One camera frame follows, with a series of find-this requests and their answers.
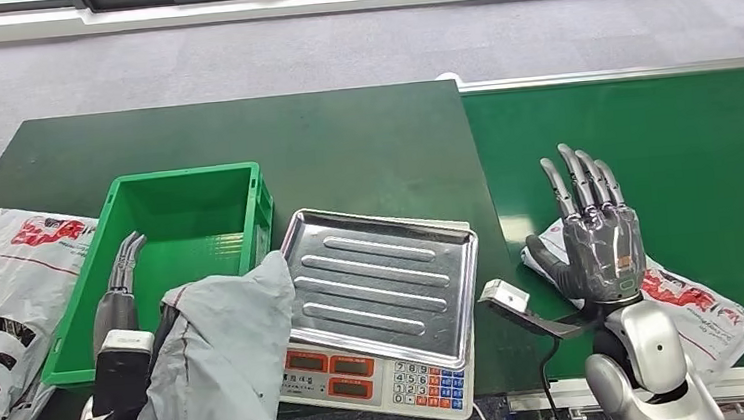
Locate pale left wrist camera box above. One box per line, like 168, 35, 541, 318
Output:
99, 326, 158, 359

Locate large white black-lettered bag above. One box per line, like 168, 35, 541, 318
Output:
0, 200, 115, 420

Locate white electronic weighing scale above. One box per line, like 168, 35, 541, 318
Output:
274, 322, 483, 420

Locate black right camera mount bracket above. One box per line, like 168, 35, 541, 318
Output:
485, 293, 608, 347

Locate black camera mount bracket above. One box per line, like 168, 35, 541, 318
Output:
87, 345, 158, 420
485, 293, 608, 347

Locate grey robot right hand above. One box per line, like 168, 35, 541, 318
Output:
518, 137, 650, 311

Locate white red-printed mailer package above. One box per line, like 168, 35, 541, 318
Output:
517, 204, 744, 398

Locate black left camera mount bracket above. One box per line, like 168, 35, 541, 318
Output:
87, 345, 158, 420

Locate grey plastic mailer package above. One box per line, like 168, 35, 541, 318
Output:
105, 248, 307, 420

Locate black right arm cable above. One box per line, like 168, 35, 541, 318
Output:
537, 335, 570, 420

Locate stainless steel scale tray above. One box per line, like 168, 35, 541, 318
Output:
276, 195, 491, 384

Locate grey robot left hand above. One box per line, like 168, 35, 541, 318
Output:
84, 230, 158, 359

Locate green conveyor belt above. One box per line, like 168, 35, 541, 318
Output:
435, 48, 744, 420

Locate green plastic crate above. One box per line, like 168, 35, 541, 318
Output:
25, 160, 289, 389

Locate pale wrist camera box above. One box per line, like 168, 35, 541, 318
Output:
99, 326, 158, 359
480, 276, 533, 318

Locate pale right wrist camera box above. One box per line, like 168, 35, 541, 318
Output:
480, 276, 533, 318

